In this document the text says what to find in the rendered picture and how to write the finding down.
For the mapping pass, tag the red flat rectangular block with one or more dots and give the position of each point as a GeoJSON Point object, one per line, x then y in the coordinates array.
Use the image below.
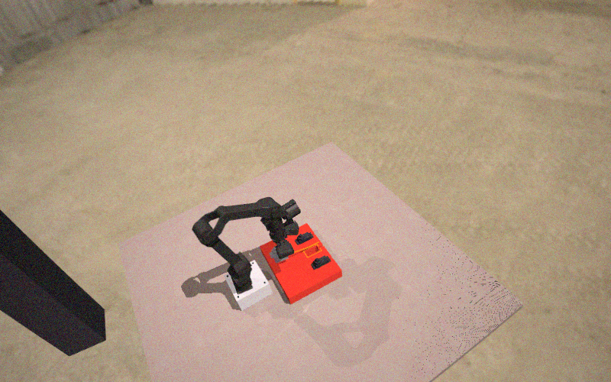
{"type": "Point", "coordinates": [305, 271]}

